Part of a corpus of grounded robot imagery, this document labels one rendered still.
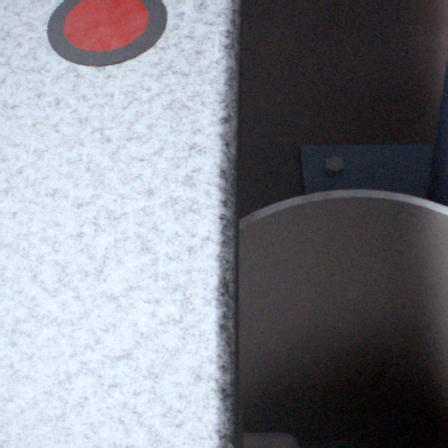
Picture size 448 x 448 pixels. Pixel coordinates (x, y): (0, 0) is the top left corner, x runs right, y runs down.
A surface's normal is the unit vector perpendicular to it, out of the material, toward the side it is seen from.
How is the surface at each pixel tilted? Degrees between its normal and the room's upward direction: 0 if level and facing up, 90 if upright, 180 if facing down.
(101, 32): 0
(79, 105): 0
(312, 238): 87
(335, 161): 0
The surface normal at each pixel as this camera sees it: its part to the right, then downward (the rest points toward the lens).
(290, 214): 0.40, 0.71
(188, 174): 0.03, -0.59
